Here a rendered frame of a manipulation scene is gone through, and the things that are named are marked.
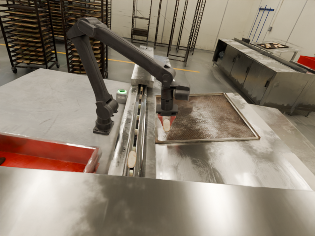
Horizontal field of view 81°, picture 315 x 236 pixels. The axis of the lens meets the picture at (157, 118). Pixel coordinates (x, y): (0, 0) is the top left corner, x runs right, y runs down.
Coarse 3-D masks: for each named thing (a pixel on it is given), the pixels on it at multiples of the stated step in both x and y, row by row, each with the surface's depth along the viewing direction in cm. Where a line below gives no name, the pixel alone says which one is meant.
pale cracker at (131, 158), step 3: (129, 153) 83; (132, 153) 83; (135, 153) 84; (129, 156) 81; (132, 156) 81; (135, 156) 82; (129, 159) 79; (132, 159) 80; (135, 159) 80; (129, 162) 78; (132, 162) 78; (135, 162) 79; (129, 165) 77; (132, 165) 77
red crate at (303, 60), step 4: (300, 56) 342; (304, 56) 344; (308, 56) 346; (300, 60) 341; (304, 60) 333; (308, 60) 325; (312, 60) 319; (304, 64) 333; (308, 64) 325; (312, 64) 318
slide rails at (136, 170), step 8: (144, 88) 147; (136, 96) 133; (144, 96) 135; (136, 104) 123; (136, 112) 114; (128, 144) 89; (136, 144) 90; (128, 152) 84; (136, 152) 85; (136, 160) 81; (128, 168) 76; (136, 168) 77; (136, 176) 74
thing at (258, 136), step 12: (156, 96) 128; (192, 96) 127; (204, 96) 127; (228, 96) 123; (180, 108) 114; (192, 108) 113; (216, 108) 113; (228, 108) 112; (156, 120) 102; (180, 120) 102; (192, 120) 102; (204, 120) 102; (228, 120) 101; (240, 120) 101; (156, 132) 93; (180, 132) 93
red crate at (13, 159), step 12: (0, 156) 75; (12, 156) 76; (24, 156) 77; (36, 156) 78; (36, 168) 73; (48, 168) 74; (60, 168) 75; (72, 168) 75; (84, 168) 76; (96, 168) 76
